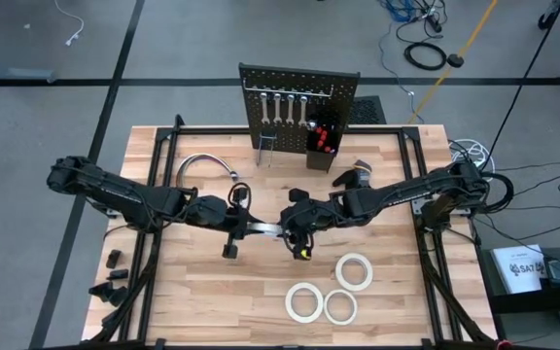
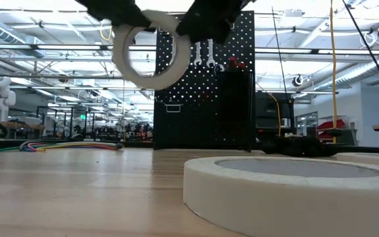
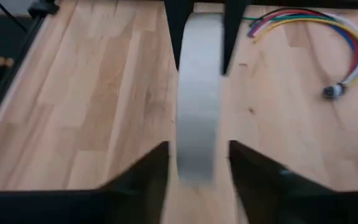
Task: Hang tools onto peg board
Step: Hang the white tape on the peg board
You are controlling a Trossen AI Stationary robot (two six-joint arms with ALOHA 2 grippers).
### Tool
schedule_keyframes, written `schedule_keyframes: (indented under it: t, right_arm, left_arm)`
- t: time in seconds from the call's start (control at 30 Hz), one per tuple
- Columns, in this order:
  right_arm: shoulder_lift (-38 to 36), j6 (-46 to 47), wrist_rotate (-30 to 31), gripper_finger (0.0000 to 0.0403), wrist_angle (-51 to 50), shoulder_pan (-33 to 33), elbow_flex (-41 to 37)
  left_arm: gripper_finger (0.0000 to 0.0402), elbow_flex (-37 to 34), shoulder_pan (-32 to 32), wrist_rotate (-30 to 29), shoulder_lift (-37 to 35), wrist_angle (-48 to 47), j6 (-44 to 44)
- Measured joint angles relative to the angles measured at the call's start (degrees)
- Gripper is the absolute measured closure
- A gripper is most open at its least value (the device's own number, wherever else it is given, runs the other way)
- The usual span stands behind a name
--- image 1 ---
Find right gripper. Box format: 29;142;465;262
274;199;334;262

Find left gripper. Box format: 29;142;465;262
221;208;263;260

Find black perforated peg board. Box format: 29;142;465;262
238;61;362;169

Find white masking tape roll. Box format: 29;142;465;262
334;252;374;293
284;282;325;325
322;289;359;327

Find black tool bin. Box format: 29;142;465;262
304;109;348;174

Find black lumpy bundle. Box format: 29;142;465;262
332;158;373;190

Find black perforated mat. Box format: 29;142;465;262
347;95;388;126

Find white printed booklet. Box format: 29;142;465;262
491;244;549;296

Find black side shelf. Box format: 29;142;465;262
477;245;560;315

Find grey metal beam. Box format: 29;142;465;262
0;33;58;84

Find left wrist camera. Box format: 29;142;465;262
229;183;253;209

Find chrome wire loop hook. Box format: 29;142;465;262
256;133;276;169

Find black aluminium table frame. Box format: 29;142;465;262
83;114;500;350

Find chrome wire hook rack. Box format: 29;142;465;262
242;80;333;98

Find white cable coil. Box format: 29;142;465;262
448;138;491;171

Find black cable coil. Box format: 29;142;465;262
402;41;449;72

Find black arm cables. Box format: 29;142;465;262
473;157;560;244

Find blue cables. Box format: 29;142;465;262
376;0;417;98

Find black power cables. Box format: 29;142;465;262
413;0;451;35

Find thin white cable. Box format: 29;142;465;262
53;0;87;49

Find long yellow cable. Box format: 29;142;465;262
407;0;500;123

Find thin black cable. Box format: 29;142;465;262
478;0;560;171

